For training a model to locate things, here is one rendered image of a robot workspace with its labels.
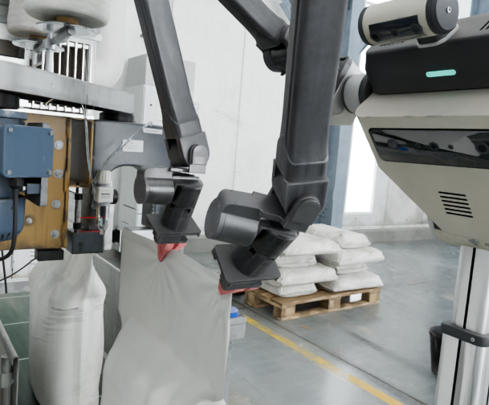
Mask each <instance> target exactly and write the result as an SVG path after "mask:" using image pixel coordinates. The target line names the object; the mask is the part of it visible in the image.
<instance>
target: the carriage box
mask: <svg viewBox="0 0 489 405"><path fill-rule="evenodd" d="M26 113H27V121H24V122H26V125H27V123H38V122H43V123H48V124H49V125H50V128H51V129H53V131H54V154H53V173H52V175H51V176H50V177H49V178H48V183H47V205H46V206H45V207H39V206H37V205H36V204H34V203H33V202H31V201H29V200H28V199H26V203H25V218H24V227H23V229H22V231H21V232H20V234H19V235H18V236H17V239H16V244H15V250H26V249H44V248H67V221H68V203H69V187H68V186H69V184H70V165H71V128H72V119H71V117H65V116H56V115H48V114H41V113H32V112H26ZM10 245H11V239H10V240H6V241H2V242H0V251H7V250H10Z"/></svg>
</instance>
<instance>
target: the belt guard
mask: <svg viewBox="0 0 489 405"><path fill-rule="evenodd" d="M0 93H6V94H11V95H15V96H18V97H19V98H20V100H29V101H35V102H41V103H47V102H48V101H49V100H50V99H52V98H53V99H57V100H54V101H52V102H51V103H50V104H57V105H63V106H69V107H74V108H81V106H80V104H83V105H84V108H85V106H86V109H91V110H93V107H94V110H96V111H102V112H106V113H124V114H130V115H132V114H133V109H134V94H132V93H129V92H124V91H121V90H117V89H114V88H109V87H105V86H103V85H99V84H94V83H91V82H87V81H84V80H78V79H76V78H72V77H69V76H64V75H60V74H57V73H54V72H49V71H45V70H42V69H39V68H36V67H30V66H27V65H24V64H20V63H14V62H10V61H5V60H0Z"/></svg>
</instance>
